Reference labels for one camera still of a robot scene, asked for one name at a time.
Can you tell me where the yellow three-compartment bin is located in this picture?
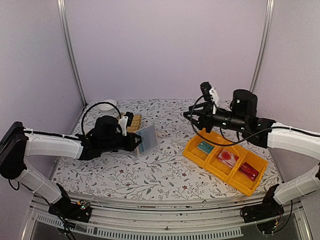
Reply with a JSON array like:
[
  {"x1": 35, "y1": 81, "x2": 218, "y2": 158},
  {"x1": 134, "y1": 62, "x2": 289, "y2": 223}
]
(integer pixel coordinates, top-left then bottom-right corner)
[{"x1": 183, "y1": 129, "x2": 268, "y2": 196}]

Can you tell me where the aluminium frame post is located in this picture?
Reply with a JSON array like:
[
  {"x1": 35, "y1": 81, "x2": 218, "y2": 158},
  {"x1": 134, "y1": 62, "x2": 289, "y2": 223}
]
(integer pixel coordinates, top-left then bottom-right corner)
[
  {"x1": 249, "y1": 0, "x2": 275, "y2": 93},
  {"x1": 56, "y1": 0, "x2": 87, "y2": 107}
]

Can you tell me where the front aluminium rail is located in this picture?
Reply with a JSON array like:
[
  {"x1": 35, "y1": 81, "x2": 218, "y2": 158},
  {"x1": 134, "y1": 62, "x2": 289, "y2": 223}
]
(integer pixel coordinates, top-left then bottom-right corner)
[{"x1": 21, "y1": 193, "x2": 313, "y2": 240}]

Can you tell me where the right aluminium frame post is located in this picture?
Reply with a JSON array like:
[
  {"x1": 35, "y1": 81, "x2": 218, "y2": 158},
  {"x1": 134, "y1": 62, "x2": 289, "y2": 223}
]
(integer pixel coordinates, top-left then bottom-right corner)
[{"x1": 249, "y1": 0, "x2": 275, "y2": 93}]

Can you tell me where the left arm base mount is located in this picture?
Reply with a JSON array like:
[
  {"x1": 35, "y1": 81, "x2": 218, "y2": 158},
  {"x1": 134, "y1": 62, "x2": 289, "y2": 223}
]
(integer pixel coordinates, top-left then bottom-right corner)
[{"x1": 48, "y1": 183, "x2": 92, "y2": 223}]

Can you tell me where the pink circle card stack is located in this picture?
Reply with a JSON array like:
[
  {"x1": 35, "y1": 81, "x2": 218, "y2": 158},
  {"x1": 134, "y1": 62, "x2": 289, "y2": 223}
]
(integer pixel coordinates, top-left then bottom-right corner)
[{"x1": 217, "y1": 149, "x2": 239, "y2": 168}]

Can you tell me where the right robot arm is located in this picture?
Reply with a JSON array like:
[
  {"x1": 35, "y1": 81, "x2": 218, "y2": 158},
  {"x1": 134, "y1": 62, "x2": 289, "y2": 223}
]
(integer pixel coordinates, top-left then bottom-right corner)
[{"x1": 183, "y1": 82, "x2": 320, "y2": 218}]

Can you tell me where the red card stack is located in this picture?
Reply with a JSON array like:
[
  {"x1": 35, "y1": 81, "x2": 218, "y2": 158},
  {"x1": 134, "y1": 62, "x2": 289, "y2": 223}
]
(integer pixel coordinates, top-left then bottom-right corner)
[{"x1": 239, "y1": 162, "x2": 259, "y2": 182}]

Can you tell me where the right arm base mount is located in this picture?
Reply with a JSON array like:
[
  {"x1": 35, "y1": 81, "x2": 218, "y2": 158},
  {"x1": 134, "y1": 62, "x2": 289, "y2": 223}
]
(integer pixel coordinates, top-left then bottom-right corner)
[{"x1": 239, "y1": 183, "x2": 293, "y2": 236}]

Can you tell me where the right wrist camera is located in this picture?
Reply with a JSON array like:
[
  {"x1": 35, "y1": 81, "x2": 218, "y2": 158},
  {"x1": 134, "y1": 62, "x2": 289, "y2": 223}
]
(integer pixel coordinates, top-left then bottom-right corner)
[{"x1": 200, "y1": 81, "x2": 220, "y2": 115}]

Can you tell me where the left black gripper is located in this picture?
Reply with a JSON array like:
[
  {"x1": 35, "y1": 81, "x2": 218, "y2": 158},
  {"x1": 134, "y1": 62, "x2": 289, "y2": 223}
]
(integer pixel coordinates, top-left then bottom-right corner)
[{"x1": 101, "y1": 132, "x2": 144, "y2": 153}]

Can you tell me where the teal VIP card stack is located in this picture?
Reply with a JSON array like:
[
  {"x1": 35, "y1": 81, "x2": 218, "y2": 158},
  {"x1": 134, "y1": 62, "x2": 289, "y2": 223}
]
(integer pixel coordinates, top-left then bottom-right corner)
[{"x1": 197, "y1": 141, "x2": 215, "y2": 155}]

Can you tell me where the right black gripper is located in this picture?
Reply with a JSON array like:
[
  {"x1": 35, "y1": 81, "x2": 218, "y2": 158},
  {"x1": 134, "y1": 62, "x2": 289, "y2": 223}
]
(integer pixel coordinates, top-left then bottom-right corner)
[{"x1": 183, "y1": 102, "x2": 248, "y2": 134}]

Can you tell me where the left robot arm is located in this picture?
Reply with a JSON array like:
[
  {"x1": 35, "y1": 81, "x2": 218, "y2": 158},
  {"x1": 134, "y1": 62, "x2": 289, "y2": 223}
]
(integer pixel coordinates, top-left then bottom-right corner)
[{"x1": 0, "y1": 116, "x2": 142, "y2": 217}]

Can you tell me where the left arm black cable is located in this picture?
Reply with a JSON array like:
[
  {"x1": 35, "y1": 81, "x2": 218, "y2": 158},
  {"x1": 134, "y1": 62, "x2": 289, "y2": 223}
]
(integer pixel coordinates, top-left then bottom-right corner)
[{"x1": 81, "y1": 101, "x2": 122, "y2": 136}]

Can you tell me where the woven bamboo tray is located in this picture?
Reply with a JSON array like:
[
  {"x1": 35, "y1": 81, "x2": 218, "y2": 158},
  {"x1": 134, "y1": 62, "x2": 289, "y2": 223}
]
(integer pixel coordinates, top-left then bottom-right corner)
[{"x1": 122, "y1": 112, "x2": 142, "y2": 133}]

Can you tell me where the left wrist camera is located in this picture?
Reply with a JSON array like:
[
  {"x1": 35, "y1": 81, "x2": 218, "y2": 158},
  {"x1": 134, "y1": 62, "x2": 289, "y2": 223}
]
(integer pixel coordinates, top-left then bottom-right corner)
[{"x1": 118, "y1": 111, "x2": 134, "y2": 137}]

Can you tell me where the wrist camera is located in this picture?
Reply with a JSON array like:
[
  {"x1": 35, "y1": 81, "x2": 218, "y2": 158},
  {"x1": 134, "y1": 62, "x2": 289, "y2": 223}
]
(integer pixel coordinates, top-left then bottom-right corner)
[
  {"x1": 118, "y1": 111, "x2": 134, "y2": 137},
  {"x1": 200, "y1": 81, "x2": 220, "y2": 115}
]

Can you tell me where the small white bowl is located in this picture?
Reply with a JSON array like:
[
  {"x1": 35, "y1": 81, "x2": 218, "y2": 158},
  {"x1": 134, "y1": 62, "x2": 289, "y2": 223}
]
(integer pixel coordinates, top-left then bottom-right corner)
[{"x1": 97, "y1": 99, "x2": 117, "y2": 112}]

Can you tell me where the left aluminium frame post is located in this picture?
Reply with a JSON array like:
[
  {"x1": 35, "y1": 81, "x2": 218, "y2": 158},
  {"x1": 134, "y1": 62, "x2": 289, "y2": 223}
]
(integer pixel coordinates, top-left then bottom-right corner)
[{"x1": 56, "y1": 0, "x2": 87, "y2": 107}]

